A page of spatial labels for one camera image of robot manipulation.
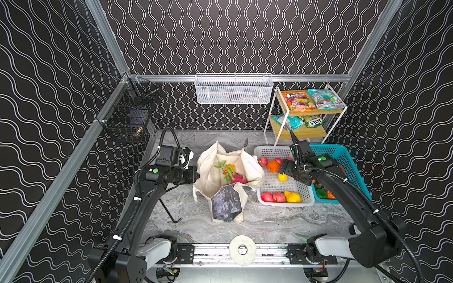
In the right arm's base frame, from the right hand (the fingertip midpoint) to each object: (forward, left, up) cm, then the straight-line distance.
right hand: (290, 172), depth 81 cm
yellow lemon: (+5, 0, -13) cm, 14 cm away
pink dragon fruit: (+1, +25, -7) cm, 26 cm away
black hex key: (-18, +54, -16) cm, 59 cm away
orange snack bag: (+28, -4, +19) cm, 34 cm away
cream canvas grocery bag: (-13, +28, -1) cm, 31 cm away
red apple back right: (+16, +1, -12) cm, 20 cm away
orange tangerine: (+9, +5, -9) cm, 14 cm away
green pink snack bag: (+30, -18, +19) cm, 39 cm away
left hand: (-5, +39, +6) cm, 40 cm away
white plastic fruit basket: (0, +2, -16) cm, 17 cm away
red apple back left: (+16, +9, -12) cm, 22 cm away
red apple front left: (-7, +10, -12) cm, 17 cm away
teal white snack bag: (+32, -7, +1) cm, 33 cm away
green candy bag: (+34, -19, +1) cm, 39 cm away
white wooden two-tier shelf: (+22, -11, +16) cm, 30 cm away
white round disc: (-32, +20, -15) cm, 41 cm away
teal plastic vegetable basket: (+19, -35, -12) cm, 41 cm away
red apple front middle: (-6, +4, -12) cm, 14 cm away
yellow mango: (-6, -2, -12) cm, 14 cm away
